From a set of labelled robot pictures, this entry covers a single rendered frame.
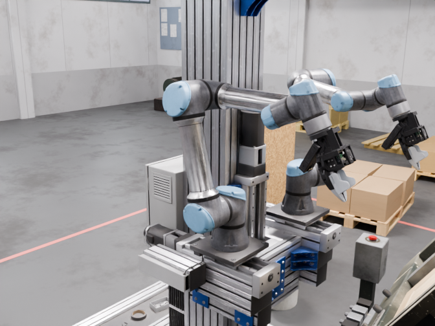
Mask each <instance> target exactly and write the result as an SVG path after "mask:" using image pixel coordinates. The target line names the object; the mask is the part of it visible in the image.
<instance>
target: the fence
mask: <svg viewBox="0 0 435 326"><path fill-rule="evenodd" d="M433 269H435V253H434V254H432V255H431V256H430V257H429V258H428V259H427V260H426V261H425V262H424V263H423V264H422V265H421V266H419V267H418V268H417V269H416V270H415V271H414V272H413V273H411V275H410V276H409V278H408V279H407V281H408V282H410V283H411V284H412V285H413V286H415V285H416V284H418V283H419V282H420V281H421V280H422V279H423V278H424V277H425V276H426V275H427V274H429V273H430V272H431V271H432V270H433Z"/></svg>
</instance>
